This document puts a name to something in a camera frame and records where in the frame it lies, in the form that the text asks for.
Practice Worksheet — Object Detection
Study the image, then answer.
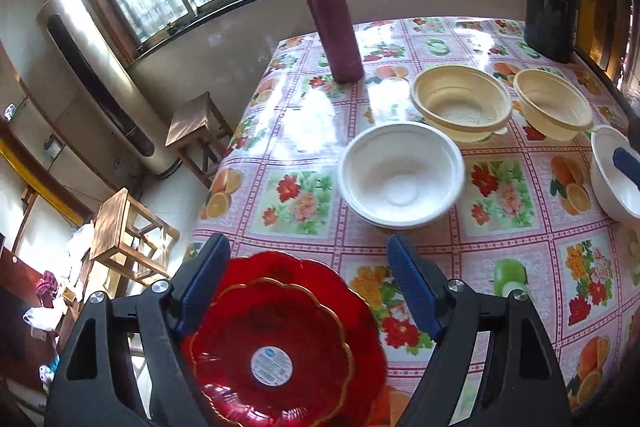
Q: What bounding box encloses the yellow ribbed plastic bowl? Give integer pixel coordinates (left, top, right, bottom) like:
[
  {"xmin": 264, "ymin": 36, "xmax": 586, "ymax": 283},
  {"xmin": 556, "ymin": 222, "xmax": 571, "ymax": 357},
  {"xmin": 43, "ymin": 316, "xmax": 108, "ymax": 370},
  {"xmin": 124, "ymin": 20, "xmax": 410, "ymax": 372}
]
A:
[
  {"xmin": 513, "ymin": 68, "xmax": 594, "ymax": 142},
  {"xmin": 410, "ymin": 65, "xmax": 512, "ymax": 144}
]

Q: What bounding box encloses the white plastic bag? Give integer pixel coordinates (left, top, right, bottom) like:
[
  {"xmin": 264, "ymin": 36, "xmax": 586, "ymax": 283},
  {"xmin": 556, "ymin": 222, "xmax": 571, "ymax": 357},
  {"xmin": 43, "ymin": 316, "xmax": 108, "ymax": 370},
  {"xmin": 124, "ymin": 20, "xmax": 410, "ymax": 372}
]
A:
[{"xmin": 22, "ymin": 307, "xmax": 64, "ymax": 334}]

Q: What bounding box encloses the purple thermos bottle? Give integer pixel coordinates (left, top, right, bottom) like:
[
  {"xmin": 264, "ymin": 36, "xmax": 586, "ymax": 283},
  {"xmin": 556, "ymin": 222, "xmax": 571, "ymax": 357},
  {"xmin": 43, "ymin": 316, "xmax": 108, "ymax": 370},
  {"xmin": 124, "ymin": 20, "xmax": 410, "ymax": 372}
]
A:
[{"xmin": 296, "ymin": 0, "xmax": 365, "ymax": 84}]

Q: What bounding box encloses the black electric kettle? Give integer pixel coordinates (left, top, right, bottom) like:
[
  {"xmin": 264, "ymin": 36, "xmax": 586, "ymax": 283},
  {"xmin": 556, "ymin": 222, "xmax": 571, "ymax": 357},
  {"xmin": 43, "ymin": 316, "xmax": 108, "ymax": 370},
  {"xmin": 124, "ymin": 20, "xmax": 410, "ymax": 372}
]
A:
[{"xmin": 523, "ymin": 0, "xmax": 580, "ymax": 64}]

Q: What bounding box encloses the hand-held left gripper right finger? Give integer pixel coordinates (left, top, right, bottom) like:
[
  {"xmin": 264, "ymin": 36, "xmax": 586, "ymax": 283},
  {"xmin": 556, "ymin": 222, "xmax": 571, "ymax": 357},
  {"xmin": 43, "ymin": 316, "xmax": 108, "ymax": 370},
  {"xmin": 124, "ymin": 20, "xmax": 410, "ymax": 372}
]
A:
[{"xmin": 386, "ymin": 233, "xmax": 573, "ymax": 427}]

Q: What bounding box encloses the fruit and flower tablecloth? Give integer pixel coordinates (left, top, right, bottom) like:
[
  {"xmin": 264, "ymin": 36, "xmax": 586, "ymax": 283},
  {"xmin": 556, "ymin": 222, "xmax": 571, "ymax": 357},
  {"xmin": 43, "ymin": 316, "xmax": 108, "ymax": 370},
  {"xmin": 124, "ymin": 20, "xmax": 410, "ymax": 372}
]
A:
[{"xmin": 182, "ymin": 16, "xmax": 640, "ymax": 427}]

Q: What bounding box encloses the white bowl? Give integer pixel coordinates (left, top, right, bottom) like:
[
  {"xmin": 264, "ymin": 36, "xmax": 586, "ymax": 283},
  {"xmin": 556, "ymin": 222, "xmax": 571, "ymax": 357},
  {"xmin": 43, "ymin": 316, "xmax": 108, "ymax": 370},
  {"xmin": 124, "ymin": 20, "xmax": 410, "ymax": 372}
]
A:
[
  {"xmin": 590, "ymin": 125, "xmax": 640, "ymax": 224},
  {"xmin": 337, "ymin": 122, "xmax": 466, "ymax": 229}
]

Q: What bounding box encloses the large red scalloped plate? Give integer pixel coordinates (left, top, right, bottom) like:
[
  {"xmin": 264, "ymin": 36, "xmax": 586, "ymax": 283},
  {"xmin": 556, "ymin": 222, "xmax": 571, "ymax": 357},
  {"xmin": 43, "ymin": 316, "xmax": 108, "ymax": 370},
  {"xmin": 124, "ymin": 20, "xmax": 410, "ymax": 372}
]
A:
[{"xmin": 181, "ymin": 251, "xmax": 388, "ymax": 427}]

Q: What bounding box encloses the red cloth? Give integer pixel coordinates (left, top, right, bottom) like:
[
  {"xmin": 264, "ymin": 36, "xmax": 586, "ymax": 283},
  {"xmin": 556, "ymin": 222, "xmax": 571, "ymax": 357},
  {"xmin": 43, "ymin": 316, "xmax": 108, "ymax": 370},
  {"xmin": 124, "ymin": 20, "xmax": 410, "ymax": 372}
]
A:
[{"xmin": 35, "ymin": 271, "xmax": 60, "ymax": 309}]

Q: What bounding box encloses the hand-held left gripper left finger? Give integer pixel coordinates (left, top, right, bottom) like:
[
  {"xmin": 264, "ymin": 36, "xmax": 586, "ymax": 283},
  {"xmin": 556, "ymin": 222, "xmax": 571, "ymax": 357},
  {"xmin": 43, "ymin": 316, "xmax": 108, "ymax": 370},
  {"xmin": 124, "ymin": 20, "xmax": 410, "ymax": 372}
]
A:
[{"xmin": 44, "ymin": 233, "xmax": 232, "ymax": 427}]

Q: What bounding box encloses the wooden stool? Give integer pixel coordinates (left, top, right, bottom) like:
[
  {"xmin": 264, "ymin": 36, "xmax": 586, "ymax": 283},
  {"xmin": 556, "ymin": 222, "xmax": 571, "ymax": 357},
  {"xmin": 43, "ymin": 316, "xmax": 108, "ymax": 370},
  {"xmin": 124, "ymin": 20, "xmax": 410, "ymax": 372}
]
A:
[
  {"xmin": 90, "ymin": 188, "xmax": 181, "ymax": 288},
  {"xmin": 165, "ymin": 92, "xmax": 235, "ymax": 188}
]

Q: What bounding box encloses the small red gold-rimmed plate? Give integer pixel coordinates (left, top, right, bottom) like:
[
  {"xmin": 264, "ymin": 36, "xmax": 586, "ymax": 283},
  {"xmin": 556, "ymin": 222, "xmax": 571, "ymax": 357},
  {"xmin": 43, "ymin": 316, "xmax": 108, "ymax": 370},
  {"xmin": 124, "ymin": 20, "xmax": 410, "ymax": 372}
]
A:
[{"xmin": 187, "ymin": 278, "xmax": 355, "ymax": 413}]

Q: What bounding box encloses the standing air conditioner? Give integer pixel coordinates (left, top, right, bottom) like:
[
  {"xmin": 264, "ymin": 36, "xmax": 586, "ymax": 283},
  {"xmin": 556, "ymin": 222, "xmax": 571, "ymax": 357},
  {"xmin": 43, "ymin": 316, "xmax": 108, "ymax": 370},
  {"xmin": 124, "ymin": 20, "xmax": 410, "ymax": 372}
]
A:
[{"xmin": 36, "ymin": 0, "xmax": 182, "ymax": 178}]

